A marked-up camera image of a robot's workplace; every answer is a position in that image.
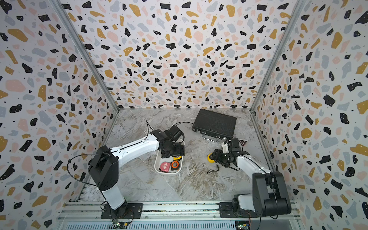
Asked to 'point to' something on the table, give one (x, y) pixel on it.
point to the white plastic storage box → (158, 159)
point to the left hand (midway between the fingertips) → (180, 154)
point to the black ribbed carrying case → (215, 124)
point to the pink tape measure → (165, 166)
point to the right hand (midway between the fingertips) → (214, 157)
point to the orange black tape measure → (175, 166)
